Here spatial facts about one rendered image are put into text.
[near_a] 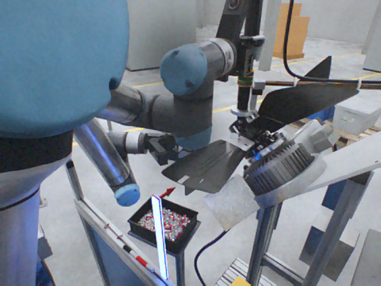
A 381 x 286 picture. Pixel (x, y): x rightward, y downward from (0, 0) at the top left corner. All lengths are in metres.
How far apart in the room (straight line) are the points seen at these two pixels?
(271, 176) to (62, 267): 1.65
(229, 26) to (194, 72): 0.20
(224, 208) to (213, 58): 0.54
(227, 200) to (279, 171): 0.20
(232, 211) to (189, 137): 0.44
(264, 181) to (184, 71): 0.50
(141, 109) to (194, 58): 0.15
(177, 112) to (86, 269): 1.66
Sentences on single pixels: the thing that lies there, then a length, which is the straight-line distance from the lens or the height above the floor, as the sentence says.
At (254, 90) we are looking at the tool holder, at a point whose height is 1.37.
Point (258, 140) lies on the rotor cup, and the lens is 0.83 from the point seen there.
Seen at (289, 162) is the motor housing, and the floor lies 1.17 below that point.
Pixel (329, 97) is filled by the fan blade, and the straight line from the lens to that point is 0.66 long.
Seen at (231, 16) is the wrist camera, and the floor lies 1.55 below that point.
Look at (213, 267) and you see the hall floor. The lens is 1.86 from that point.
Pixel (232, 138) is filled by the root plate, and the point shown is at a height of 1.19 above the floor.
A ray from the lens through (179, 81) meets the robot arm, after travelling 0.40.
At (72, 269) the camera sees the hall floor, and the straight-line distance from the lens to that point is 2.03.
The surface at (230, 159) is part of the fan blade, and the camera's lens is 0.71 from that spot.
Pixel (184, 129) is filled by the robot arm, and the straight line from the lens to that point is 0.45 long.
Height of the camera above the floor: 1.58
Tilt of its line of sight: 31 degrees down
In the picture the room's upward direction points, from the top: straight up
